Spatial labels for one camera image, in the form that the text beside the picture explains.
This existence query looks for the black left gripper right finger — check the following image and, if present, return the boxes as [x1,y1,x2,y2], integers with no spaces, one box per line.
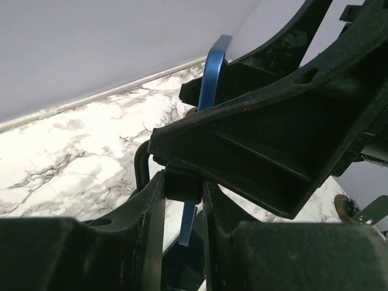
[202,181,387,290]

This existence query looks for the black phone stand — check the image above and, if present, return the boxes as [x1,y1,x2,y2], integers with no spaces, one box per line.
[133,80,204,207]

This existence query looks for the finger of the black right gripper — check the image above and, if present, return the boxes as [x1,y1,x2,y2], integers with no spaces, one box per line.
[218,0,332,100]
[148,1,387,219]

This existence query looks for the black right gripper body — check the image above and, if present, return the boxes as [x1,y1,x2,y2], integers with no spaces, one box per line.
[339,1,387,167]

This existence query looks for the black phone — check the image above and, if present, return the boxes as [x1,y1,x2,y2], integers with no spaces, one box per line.
[178,35,233,247]

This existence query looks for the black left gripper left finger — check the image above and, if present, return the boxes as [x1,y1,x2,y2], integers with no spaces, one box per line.
[1,172,165,290]

